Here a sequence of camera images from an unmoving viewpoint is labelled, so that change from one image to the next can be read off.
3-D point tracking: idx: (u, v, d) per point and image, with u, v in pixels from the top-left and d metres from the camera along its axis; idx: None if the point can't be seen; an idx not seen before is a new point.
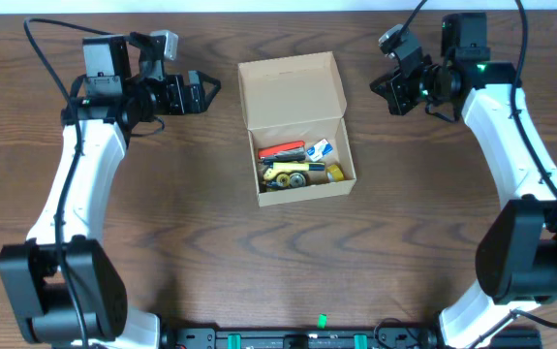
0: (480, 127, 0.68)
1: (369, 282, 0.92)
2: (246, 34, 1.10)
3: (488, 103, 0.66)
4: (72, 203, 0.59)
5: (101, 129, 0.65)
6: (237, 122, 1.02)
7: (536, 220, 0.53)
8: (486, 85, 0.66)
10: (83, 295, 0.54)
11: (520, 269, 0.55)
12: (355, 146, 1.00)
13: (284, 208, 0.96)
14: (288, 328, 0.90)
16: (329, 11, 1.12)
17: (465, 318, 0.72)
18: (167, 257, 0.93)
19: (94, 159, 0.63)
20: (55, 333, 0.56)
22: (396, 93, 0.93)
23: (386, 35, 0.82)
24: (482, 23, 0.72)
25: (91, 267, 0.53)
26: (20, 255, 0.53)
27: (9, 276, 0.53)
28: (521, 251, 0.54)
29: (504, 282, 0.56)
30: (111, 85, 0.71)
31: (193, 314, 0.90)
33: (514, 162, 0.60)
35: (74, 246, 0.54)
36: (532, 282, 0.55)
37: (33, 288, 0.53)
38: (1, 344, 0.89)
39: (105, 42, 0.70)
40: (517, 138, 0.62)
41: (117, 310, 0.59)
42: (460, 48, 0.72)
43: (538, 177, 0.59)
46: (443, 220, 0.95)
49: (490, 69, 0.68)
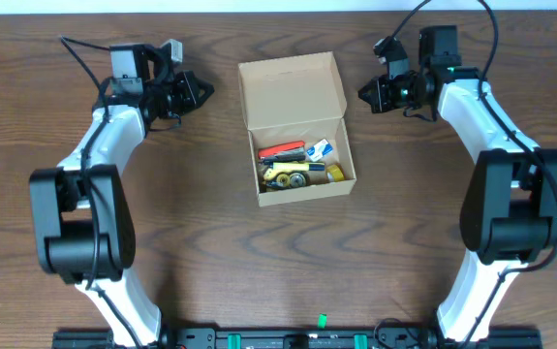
0: (454, 115, 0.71)
1: (369, 283, 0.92)
2: (245, 34, 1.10)
3: (458, 91, 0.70)
4: (98, 144, 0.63)
5: (125, 110, 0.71)
6: (237, 122, 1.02)
7: (507, 169, 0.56)
8: (456, 80, 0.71)
10: (101, 210, 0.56)
11: (498, 220, 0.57)
12: (355, 146, 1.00)
13: (284, 208, 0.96)
14: (288, 328, 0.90)
16: (329, 11, 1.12)
17: (459, 301, 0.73)
18: (167, 256, 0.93)
19: (118, 125, 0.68)
20: (67, 260, 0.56)
22: (380, 91, 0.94)
23: (380, 41, 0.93)
24: (453, 34, 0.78)
25: (110, 182, 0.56)
26: (48, 176, 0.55)
27: (36, 195, 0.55)
28: (498, 191, 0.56)
29: (485, 236, 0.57)
30: (134, 86, 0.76)
31: (193, 314, 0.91)
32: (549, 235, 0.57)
33: (482, 129, 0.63)
35: (95, 168, 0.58)
36: (512, 236, 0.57)
37: (56, 206, 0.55)
38: (2, 344, 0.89)
39: (129, 47, 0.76)
40: (486, 112, 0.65)
41: (127, 243, 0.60)
42: (434, 55, 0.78)
43: (505, 137, 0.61)
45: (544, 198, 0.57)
46: (443, 219, 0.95)
49: (458, 71, 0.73)
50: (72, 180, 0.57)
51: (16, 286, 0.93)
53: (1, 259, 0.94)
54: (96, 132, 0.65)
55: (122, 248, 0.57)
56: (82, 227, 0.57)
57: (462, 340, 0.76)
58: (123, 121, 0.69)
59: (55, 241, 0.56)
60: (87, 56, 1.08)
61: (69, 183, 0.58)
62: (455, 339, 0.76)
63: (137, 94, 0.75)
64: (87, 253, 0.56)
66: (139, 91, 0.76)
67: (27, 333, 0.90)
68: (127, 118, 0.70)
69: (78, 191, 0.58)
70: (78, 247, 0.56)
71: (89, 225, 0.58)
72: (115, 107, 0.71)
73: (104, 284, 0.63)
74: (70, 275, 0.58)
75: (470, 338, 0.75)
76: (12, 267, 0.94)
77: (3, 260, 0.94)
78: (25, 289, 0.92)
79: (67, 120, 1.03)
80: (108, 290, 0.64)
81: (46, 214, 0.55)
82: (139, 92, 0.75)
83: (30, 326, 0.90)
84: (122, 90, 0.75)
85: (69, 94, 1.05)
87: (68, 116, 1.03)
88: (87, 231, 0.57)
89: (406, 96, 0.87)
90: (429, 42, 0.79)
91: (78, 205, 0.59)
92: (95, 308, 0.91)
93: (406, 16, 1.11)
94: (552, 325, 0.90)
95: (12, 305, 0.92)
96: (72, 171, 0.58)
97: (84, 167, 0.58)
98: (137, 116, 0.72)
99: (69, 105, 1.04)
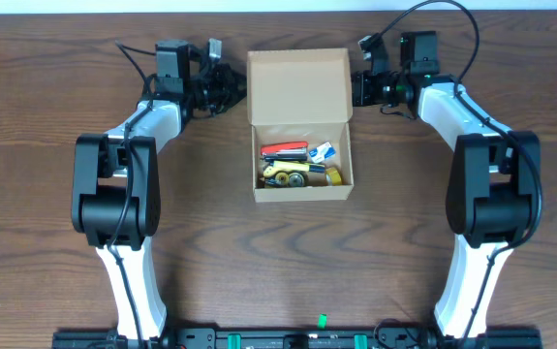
0: (434, 116, 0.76)
1: (370, 283, 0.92)
2: (246, 34, 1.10)
3: (435, 93, 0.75)
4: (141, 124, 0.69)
5: (167, 104, 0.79)
6: (237, 122, 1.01)
7: (483, 150, 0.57)
8: (433, 84, 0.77)
10: (137, 175, 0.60)
11: (480, 202, 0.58)
12: (355, 146, 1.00)
13: (284, 209, 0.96)
14: (288, 329, 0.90)
16: (330, 11, 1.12)
17: (453, 293, 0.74)
18: (168, 256, 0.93)
19: (160, 112, 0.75)
20: (97, 222, 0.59)
22: (361, 85, 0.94)
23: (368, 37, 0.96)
24: (433, 40, 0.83)
25: (148, 151, 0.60)
26: (94, 140, 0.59)
27: (80, 154, 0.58)
28: (480, 171, 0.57)
29: (471, 216, 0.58)
30: (175, 86, 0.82)
31: (193, 314, 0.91)
32: (530, 212, 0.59)
33: (460, 120, 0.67)
35: (136, 139, 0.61)
36: (494, 215, 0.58)
37: (97, 169, 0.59)
38: (4, 344, 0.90)
39: (172, 48, 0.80)
40: (463, 108, 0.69)
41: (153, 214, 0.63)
42: (415, 62, 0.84)
43: (480, 124, 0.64)
45: (521, 177, 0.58)
46: (443, 220, 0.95)
49: (435, 78, 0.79)
50: (113, 148, 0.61)
51: (17, 286, 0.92)
53: (1, 259, 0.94)
54: (141, 114, 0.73)
55: (148, 216, 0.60)
56: (115, 191, 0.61)
57: (461, 336, 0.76)
58: (165, 111, 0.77)
59: (88, 206, 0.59)
60: (87, 56, 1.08)
61: (109, 151, 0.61)
62: (455, 335, 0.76)
63: (177, 95, 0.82)
64: (117, 217, 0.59)
66: (179, 91, 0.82)
67: (28, 332, 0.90)
68: (171, 108, 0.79)
69: (117, 160, 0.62)
70: (108, 209, 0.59)
71: (119, 193, 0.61)
72: (158, 100, 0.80)
73: (123, 251, 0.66)
74: (94, 237, 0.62)
75: (469, 334, 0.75)
76: (12, 266, 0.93)
77: (3, 260, 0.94)
78: (24, 289, 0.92)
79: (68, 119, 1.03)
80: (125, 259, 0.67)
81: (86, 174, 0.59)
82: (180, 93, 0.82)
83: (31, 326, 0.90)
84: (164, 89, 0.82)
85: (69, 94, 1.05)
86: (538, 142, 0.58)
87: (69, 115, 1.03)
88: (118, 197, 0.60)
89: (387, 93, 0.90)
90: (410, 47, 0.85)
91: (113, 173, 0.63)
92: (95, 308, 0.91)
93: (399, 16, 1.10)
94: (552, 324, 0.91)
95: (12, 305, 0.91)
96: (114, 140, 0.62)
97: (128, 137, 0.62)
98: (175, 111, 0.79)
99: (69, 105, 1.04)
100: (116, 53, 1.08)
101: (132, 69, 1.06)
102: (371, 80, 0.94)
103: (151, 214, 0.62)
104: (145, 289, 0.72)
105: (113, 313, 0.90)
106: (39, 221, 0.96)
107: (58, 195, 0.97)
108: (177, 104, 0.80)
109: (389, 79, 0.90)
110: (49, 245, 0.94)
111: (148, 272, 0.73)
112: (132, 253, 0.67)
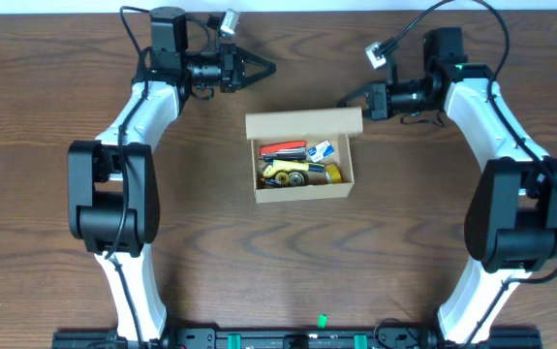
0: (460, 113, 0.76)
1: (370, 283, 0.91)
2: (246, 33, 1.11)
3: (466, 91, 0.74)
4: (136, 121, 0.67)
5: (164, 87, 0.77)
6: (237, 122, 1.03)
7: (512, 178, 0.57)
8: (465, 79, 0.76)
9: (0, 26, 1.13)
10: (131, 185, 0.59)
11: (505, 232, 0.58)
12: (356, 146, 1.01)
13: (284, 208, 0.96)
14: (288, 329, 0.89)
16: (329, 11, 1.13)
17: (461, 304, 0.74)
18: (167, 256, 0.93)
19: (156, 101, 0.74)
20: (94, 230, 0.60)
22: (384, 97, 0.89)
23: (376, 45, 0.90)
24: (458, 37, 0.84)
25: (143, 159, 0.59)
26: (87, 148, 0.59)
27: (75, 164, 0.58)
28: (506, 200, 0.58)
29: (491, 245, 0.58)
30: (172, 61, 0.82)
31: (193, 314, 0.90)
32: (556, 243, 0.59)
33: (492, 133, 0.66)
35: (132, 146, 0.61)
36: (517, 245, 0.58)
37: (93, 176, 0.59)
38: None
39: (169, 19, 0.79)
40: (495, 115, 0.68)
41: (151, 221, 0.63)
42: (440, 57, 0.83)
43: (514, 143, 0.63)
45: (552, 207, 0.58)
46: (443, 219, 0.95)
49: (467, 68, 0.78)
50: (108, 154, 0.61)
51: (15, 286, 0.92)
53: (0, 259, 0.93)
54: (136, 109, 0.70)
55: (146, 224, 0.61)
56: (112, 197, 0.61)
57: (464, 342, 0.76)
58: (161, 99, 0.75)
59: (85, 215, 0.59)
60: (88, 55, 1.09)
61: (104, 156, 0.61)
62: (455, 340, 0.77)
63: (173, 71, 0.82)
64: (115, 224, 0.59)
66: (175, 68, 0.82)
67: (27, 332, 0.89)
68: (169, 93, 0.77)
69: (112, 165, 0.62)
70: (106, 216, 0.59)
71: (119, 200, 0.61)
72: (154, 83, 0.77)
73: (121, 258, 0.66)
74: (93, 245, 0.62)
75: (471, 340, 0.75)
76: (10, 267, 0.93)
77: (2, 260, 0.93)
78: (23, 290, 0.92)
79: (68, 119, 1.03)
80: (124, 265, 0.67)
81: (82, 182, 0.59)
82: (175, 68, 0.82)
83: (29, 326, 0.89)
84: (158, 64, 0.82)
85: (69, 94, 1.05)
86: None
87: (68, 115, 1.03)
88: (115, 203, 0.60)
89: (415, 101, 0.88)
90: (435, 45, 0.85)
91: (110, 175, 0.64)
92: (94, 308, 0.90)
93: (397, 17, 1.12)
94: (552, 325, 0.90)
95: (11, 307, 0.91)
96: (108, 145, 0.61)
97: (122, 143, 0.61)
98: (173, 96, 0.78)
99: (69, 105, 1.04)
100: (117, 53, 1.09)
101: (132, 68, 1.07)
102: (390, 91, 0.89)
103: (149, 222, 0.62)
104: (145, 296, 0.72)
105: (112, 313, 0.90)
106: (38, 221, 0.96)
107: (57, 195, 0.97)
108: (173, 85, 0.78)
109: (413, 85, 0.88)
110: (48, 245, 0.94)
111: (149, 281, 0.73)
112: (134, 264, 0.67)
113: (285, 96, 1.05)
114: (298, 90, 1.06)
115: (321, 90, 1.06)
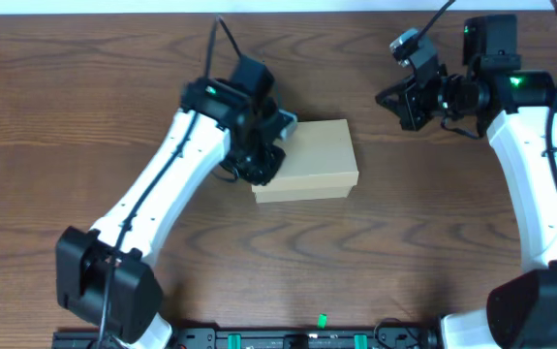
0: (505, 156, 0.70)
1: (370, 283, 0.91)
2: (246, 34, 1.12)
3: (514, 137, 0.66)
4: (148, 210, 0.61)
5: (208, 143, 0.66)
6: None
7: None
8: (520, 108, 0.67)
9: (0, 26, 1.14)
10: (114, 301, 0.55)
11: (533, 333, 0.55)
12: (357, 146, 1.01)
13: (284, 209, 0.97)
14: (288, 329, 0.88)
16: (329, 12, 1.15)
17: (468, 335, 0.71)
18: (168, 256, 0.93)
19: (187, 164, 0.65)
20: (80, 315, 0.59)
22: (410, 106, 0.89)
23: (400, 40, 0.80)
24: (508, 30, 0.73)
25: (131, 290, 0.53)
26: (77, 248, 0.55)
27: (61, 256, 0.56)
28: (543, 314, 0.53)
29: (517, 342, 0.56)
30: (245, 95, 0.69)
31: (193, 315, 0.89)
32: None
33: (541, 217, 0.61)
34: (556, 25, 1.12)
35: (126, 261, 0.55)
36: (543, 341, 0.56)
37: (77, 277, 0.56)
38: None
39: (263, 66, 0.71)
40: (551, 183, 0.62)
41: (142, 323, 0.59)
42: (486, 56, 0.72)
43: None
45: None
46: (443, 219, 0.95)
49: (528, 83, 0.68)
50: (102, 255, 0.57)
51: (15, 286, 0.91)
53: None
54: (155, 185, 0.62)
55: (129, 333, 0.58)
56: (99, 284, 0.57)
57: None
58: (196, 159, 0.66)
59: (73, 302, 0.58)
60: (87, 55, 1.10)
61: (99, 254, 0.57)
62: None
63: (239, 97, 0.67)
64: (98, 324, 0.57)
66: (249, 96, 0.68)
67: (28, 333, 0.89)
68: (203, 155, 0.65)
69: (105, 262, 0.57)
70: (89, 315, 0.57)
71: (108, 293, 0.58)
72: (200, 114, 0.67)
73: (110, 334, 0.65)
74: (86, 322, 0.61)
75: None
76: (8, 267, 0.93)
77: (0, 259, 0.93)
78: (21, 290, 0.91)
79: (68, 119, 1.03)
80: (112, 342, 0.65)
81: (69, 276, 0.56)
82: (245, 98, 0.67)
83: (29, 327, 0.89)
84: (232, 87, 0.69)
85: (69, 94, 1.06)
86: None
87: (68, 115, 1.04)
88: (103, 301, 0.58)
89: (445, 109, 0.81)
90: (479, 40, 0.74)
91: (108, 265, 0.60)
92: None
93: (395, 17, 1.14)
94: None
95: (9, 307, 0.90)
96: (105, 242, 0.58)
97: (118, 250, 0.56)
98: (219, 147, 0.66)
99: (69, 105, 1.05)
100: (116, 54, 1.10)
101: (131, 68, 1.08)
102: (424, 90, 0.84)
103: (137, 327, 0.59)
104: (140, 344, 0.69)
105: None
106: (36, 221, 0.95)
107: (56, 194, 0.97)
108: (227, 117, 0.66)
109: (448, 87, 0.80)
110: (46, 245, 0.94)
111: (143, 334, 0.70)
112: None
113: (285, 96, 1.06)
114: (298, 90, 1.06)
115: (321, 90, 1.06)
